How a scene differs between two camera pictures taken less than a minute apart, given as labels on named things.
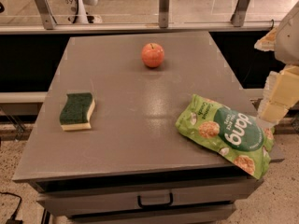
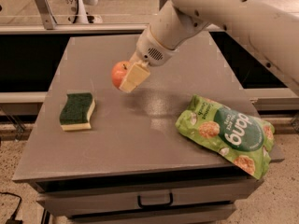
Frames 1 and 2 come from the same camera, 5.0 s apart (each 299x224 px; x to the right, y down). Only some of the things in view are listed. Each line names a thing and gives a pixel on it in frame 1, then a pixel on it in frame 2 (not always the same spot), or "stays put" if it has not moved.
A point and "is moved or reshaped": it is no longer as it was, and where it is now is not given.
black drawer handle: (156, 204) stays put
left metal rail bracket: (44, 7) stays put
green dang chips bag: (238, 133) stays put
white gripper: (288, 39) to (150, 51)
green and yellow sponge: (75, 114) stays put
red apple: (152, 55) is moved or reshaped
